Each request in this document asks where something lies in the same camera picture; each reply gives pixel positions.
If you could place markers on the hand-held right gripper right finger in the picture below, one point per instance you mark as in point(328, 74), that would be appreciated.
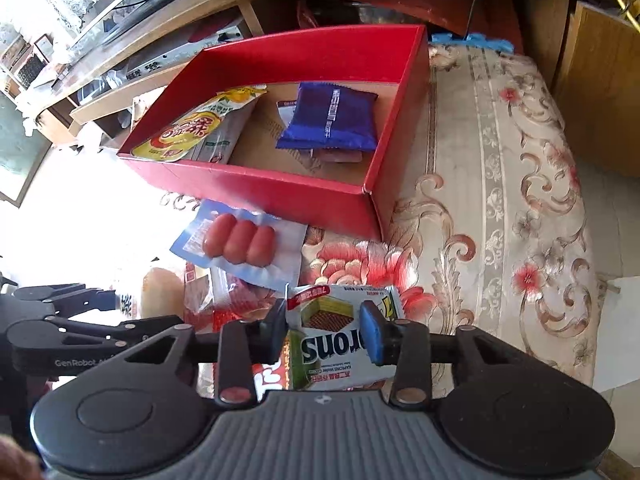
point(372, 332)

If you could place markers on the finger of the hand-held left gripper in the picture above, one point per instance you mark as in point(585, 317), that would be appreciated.
point(65, 297)
point(90, 332)

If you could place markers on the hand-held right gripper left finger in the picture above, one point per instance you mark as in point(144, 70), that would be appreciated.
point(272, 335)

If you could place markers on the green white wafer packet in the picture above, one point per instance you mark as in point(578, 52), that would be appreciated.
point(330, 320)

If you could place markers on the red clear pastry packet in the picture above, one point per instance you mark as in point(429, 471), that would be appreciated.
point(240, 300)

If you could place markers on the red candy packet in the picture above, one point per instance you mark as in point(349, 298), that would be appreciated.
point(267, 382)

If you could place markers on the round steamed cake packet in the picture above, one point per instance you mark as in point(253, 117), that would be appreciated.
point(162, 292)

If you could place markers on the clear sausage packet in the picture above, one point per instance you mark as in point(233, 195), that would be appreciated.
point(240, 242)

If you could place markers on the red cardboard box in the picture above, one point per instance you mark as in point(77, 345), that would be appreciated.
point(280, 187)

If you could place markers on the gold brown snack packet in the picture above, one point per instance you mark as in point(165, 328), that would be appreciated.
point(335, 156)

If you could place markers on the yellow snack packet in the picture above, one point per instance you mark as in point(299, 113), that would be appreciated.
point(195, 127)

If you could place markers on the blue wafer biscuit packet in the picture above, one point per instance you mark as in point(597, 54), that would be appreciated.
point(330, 115)

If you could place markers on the floral tablecloth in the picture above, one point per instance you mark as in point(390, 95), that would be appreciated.
point(500, 185)

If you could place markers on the white paper sheet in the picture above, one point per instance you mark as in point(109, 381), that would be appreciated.
point(622, 330)

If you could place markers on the silver media player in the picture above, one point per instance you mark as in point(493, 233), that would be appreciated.
point(200, 47)

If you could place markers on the television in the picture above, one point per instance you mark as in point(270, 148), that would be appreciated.
point(115, 15)

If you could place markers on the blue plastic sheet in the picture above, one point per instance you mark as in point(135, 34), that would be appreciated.
point(475, 42)

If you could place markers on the brown cardboard box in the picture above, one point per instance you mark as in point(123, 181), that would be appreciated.
point(600, 95)

